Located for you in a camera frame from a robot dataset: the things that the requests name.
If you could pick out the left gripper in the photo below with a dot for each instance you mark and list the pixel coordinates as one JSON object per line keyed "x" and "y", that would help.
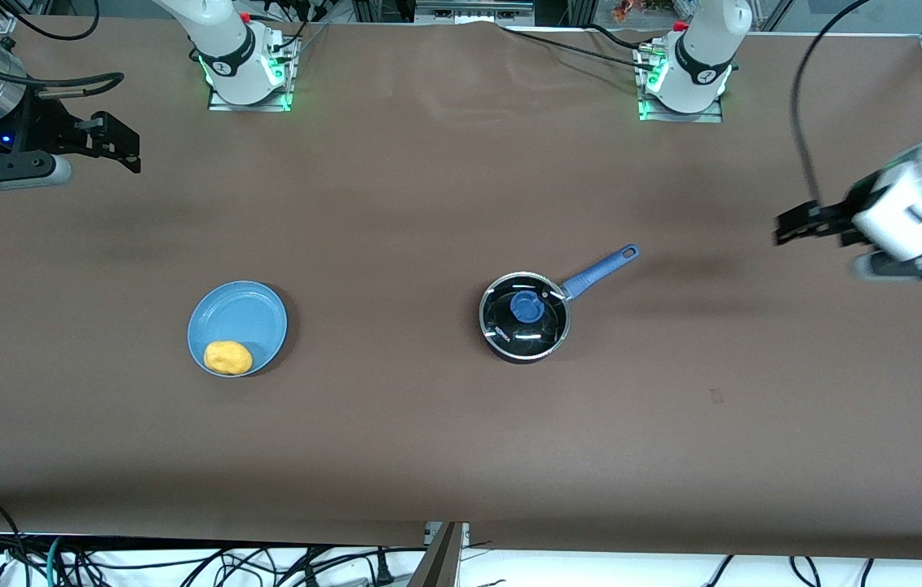
{"x": 842, "y": 214}

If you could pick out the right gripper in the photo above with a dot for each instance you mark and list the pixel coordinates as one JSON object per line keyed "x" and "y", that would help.
{"x": 47, "y": 130}

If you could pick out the yellow potato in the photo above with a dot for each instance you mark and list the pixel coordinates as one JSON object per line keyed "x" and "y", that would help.
{"x": 228, "y": 357}

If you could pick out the glass lid with blue knob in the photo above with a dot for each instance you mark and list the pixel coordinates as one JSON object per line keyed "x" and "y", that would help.
{"x": 540, "y": 330}

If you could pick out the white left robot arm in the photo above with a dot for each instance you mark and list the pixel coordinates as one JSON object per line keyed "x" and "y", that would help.
{"x": 701, "y": 57}

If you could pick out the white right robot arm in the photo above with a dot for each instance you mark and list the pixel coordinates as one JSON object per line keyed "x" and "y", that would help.
{"x": 224, "y": 41}

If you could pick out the blue round plate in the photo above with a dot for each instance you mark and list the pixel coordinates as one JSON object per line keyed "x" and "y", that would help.
{"x": 240, "y": 318}

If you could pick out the colourful small objects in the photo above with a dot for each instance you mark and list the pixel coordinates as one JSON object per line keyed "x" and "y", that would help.
{"x": 632, "y": 8}

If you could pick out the brown table cover sheet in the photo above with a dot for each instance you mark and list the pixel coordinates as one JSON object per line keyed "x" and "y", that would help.
{"x": 428, "y": 204}

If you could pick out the black power plug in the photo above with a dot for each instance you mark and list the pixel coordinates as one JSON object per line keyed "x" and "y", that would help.
{"x": 383, "y": 569}

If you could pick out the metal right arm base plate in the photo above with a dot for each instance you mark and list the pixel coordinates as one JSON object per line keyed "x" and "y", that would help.
{"x": 253, "y": 107}

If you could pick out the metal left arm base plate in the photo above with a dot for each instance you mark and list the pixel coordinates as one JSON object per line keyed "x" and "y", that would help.
{"x": 681, "y": 116}

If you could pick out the aluminium frame bar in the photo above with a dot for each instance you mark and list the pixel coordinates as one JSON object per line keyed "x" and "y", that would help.
{"x": 473, "y": 10}

